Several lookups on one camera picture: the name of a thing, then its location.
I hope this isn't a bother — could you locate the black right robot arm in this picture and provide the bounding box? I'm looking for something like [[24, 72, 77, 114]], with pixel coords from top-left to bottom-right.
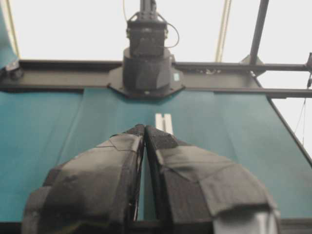
[[122, 0, 280, 234]]

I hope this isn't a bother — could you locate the black upright frame post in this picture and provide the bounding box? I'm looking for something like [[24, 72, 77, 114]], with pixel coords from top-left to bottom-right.
[[250, 0, 269, 65]]

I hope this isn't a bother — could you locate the thin black cable loop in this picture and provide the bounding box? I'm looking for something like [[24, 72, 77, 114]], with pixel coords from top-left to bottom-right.
[[164, 22, 180, 49]]

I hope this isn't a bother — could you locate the silver aluminium extrusion rail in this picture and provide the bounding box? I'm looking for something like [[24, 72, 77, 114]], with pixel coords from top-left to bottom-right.
[[155, 113, 174, 135]]

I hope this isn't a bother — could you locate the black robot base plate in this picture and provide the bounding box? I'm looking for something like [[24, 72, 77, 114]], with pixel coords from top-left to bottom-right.
[[108, 68, 185, 100]]

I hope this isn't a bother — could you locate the black table frame beam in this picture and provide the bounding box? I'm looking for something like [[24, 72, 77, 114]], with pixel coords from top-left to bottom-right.
[[0, 60, 312, 98]]

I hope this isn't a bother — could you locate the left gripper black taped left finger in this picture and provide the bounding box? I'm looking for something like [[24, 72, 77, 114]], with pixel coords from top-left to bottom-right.
[[21, 124, 145, 234]]

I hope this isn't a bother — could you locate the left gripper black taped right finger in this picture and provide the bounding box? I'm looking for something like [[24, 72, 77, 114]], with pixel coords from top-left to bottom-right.
[[145, 125, 280, 234]]

